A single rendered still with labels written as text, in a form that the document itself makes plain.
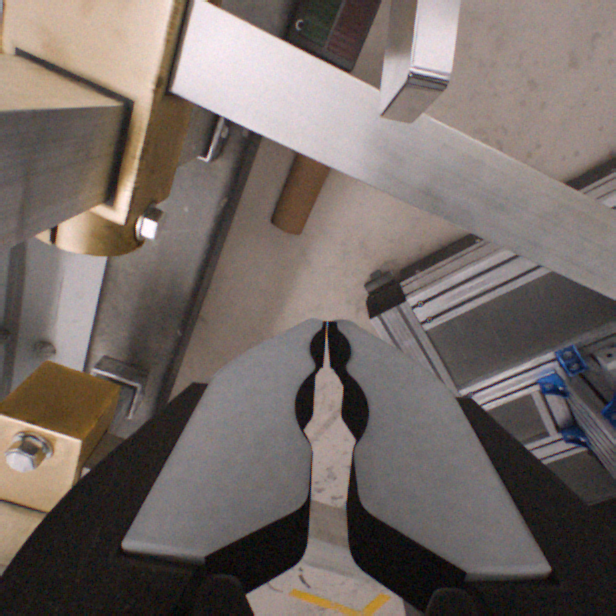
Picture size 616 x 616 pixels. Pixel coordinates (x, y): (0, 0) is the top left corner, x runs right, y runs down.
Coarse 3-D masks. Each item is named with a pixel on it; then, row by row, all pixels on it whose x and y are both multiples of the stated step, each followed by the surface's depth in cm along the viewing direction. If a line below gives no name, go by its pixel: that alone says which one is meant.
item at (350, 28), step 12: (348, 0) 25; (360, 0) 25; (372, 0) 24; (348, 12) 25; (360, 12) 25; (372, 12) 25; (336, 24) 25; (348, 24) 25; (360, 24) 25; (336, 36) 25; (348, 36) 25; (360, 36) 25; (336, 48) 26; (348, 48) 26; (348, 60) 26
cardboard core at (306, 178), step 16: (304, 160) 88; (288, 176) 93; (304, 176) 90; (320, 176) 90; (288, 192) 92; (304, 192) 91; (288, 208) 93; (304, 208) 93; (288, 224) 95; (304, 224) 97
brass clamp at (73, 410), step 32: (32, 384) 24; (64, 384) 25; (96, 384) 26; (0, 416) 22; (32, 416) 22; (64, 416) 23; (96, 416) 24; (0, 448) 23; (64, 448) 23; (0, 480) 24; (32, 480) 24; (64, 480) 24
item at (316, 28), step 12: (312, 0) 25; (324, 0) 25; (336, 0) 25; (312, 12) 25; (324, 12) 25; (336, 12) 25; (312, 24) 25; (324, 24) 25; (312, 36) 25; (324, 36) 25
